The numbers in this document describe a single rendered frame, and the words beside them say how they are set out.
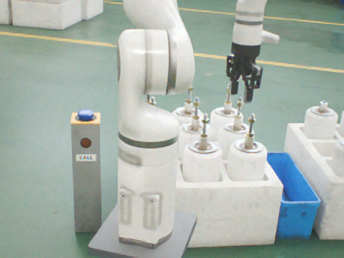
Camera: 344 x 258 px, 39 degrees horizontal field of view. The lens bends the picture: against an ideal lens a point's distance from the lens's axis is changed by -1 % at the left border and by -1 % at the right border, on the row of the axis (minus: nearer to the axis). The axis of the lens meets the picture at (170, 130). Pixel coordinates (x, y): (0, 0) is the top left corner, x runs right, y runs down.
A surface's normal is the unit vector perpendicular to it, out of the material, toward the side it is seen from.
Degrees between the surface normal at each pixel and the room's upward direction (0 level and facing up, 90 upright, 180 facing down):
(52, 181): 0
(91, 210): 90
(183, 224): 0
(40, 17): 90
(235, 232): 90
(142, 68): 85
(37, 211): 0
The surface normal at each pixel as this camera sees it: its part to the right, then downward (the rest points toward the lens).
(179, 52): 0.22, -0.20
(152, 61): 0.13, 0.08
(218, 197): 0.12, 0.40
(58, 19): -0.20, 0.38
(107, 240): 0.05, -0.92
